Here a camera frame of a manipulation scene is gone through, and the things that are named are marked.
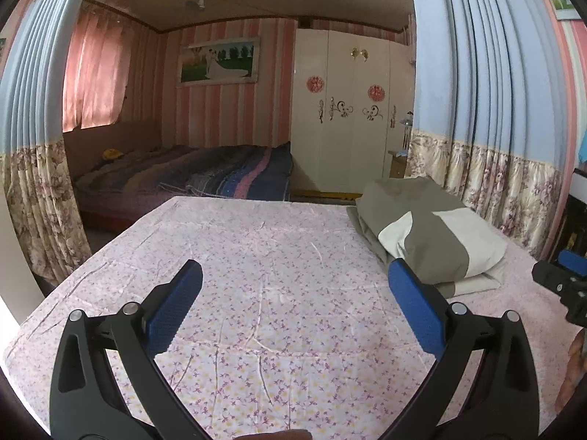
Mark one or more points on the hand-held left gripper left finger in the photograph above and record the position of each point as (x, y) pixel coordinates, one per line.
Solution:
(176, 302)

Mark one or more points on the striped blanket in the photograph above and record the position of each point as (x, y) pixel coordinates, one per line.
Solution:
(220, 169)

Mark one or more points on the white wardrobe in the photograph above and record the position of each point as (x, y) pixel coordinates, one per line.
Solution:
(348, 156)

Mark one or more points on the yellow plush toy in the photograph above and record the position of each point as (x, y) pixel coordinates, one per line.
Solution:
(111, 154)

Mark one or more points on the yellow bar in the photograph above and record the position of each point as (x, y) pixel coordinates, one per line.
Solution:
(325, 196)

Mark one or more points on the white panel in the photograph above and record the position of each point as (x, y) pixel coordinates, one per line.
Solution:
(18, 261)

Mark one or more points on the gold bow ornament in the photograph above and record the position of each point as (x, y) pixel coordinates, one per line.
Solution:
(359, 53)

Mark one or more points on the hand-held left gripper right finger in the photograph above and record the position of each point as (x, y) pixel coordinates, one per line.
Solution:
(415, 307)

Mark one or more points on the blue curtain with floral hem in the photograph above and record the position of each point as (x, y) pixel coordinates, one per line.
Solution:
(32, 101)
(481, 78)

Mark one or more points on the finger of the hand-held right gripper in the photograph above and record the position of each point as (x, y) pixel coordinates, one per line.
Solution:
(573, 263)

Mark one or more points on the desk lamp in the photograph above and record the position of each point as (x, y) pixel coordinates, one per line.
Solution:
(405, 123)

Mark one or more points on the ceiling light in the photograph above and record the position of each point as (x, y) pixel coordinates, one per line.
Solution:
(196, 2)

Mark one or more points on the red round paper decoration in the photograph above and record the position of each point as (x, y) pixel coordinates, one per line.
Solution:
(375, 92)
(315, 84)

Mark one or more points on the wooden nightstand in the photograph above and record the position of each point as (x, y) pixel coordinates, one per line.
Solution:
(397, 165)

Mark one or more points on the olive and cream jacket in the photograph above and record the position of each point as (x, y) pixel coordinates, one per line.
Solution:
(412, 220)

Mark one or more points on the framed wall poster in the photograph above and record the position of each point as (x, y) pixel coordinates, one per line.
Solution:
(218, 62)

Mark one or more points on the pink floral bedsheet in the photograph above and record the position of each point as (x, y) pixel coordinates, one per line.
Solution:
(275, 284)

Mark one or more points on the dark cabinet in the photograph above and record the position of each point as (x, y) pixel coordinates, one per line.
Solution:
(571, 224)

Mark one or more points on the dark pink bed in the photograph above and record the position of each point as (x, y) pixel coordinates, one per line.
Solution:
(110, 206)

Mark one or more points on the person's right forearm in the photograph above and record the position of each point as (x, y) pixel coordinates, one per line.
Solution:
(577, 376)

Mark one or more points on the pink window curtain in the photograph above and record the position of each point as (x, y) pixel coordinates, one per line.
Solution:
(91, 73)

